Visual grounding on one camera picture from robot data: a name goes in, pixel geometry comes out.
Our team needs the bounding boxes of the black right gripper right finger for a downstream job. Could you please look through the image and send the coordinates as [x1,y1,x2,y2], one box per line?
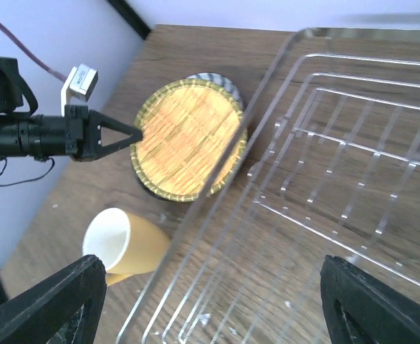
[320,255,420,343]

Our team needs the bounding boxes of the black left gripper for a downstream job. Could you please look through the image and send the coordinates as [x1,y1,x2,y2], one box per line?
[64,105,143,161]

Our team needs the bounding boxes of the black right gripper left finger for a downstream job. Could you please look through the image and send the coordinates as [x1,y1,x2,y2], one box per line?
[0,255,107,343]

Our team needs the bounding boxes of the yellow woven bamboo plate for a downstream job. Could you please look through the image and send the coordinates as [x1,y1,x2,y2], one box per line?
[130,79,244,202]

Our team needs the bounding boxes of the blue striped white plate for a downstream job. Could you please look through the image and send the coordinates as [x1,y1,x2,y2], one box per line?
[187,72,245,110]

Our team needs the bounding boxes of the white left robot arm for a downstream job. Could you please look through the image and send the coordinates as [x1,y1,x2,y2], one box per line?
[0,57,143,162]

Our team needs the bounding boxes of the yellow ceramic mug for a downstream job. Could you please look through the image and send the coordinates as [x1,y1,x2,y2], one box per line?
[82,208,171,286]

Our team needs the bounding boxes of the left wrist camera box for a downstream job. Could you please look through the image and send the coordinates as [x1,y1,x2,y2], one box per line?
[60,64,98,117]

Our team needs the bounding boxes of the steel wire dish rack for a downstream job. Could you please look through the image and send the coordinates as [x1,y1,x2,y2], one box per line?
[117,28,420,343]

